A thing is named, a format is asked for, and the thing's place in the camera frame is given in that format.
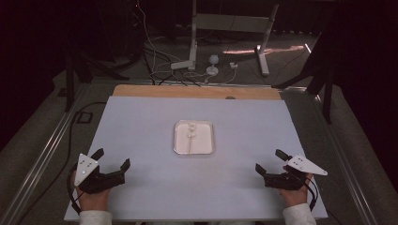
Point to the square metal tray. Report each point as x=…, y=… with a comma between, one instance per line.
x=205, y=140

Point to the white ball-shaped camera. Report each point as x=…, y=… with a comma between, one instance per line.
x=213, y=59

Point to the black angled stand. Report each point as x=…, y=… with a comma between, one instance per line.
x=327, y=93

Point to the white power strip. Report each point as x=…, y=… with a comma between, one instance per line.
x=182, y=64

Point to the aluminium floor rail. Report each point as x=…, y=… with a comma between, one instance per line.
x=47, y=150
x=347, y=162

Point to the white metal stand frame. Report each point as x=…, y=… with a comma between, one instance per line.
x=231, y=22

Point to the white plug adapter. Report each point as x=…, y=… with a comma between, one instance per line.
x=233, y=65

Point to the person's right hand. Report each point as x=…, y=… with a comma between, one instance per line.
x=294, y=197

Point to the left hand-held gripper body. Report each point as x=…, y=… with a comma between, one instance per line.
x=94, y=181

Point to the black square floor plate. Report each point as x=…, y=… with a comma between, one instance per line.
x=77, y=117

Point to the white food piece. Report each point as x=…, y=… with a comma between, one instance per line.
x=192, y=130
x=191, y=125
x=190, y=135

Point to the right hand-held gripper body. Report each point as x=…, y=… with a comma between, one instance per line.
x=287, y=180

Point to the black tripod stand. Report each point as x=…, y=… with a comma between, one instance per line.
x=69, y=81

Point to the pale blue table mat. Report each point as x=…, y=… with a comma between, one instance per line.
x=150, y=131

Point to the person's left hand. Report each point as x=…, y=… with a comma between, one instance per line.
x=92, y=201

